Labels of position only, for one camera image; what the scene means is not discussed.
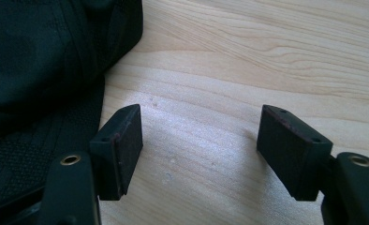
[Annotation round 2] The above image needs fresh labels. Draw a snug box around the black fabric cap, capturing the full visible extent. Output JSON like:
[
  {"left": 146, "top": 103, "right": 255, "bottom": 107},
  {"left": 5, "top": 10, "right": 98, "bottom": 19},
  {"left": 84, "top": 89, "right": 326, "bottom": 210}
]
[{"left": 0, "top": 0, "right": 144, "bottom": 225}]

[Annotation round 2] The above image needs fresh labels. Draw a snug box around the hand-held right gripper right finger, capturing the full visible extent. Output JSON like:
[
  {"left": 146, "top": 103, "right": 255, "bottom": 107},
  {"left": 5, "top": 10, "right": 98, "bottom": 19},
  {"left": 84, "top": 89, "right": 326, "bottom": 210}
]
[{"left": 256, "top": 104, "right": 369, "bottom": 225}]

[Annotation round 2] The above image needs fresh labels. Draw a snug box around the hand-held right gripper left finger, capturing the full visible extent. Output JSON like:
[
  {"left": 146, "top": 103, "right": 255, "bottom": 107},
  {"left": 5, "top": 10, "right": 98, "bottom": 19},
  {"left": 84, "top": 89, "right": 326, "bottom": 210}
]
[{"left": 37, "top": 103, "right": 144, "bottom": 225}]

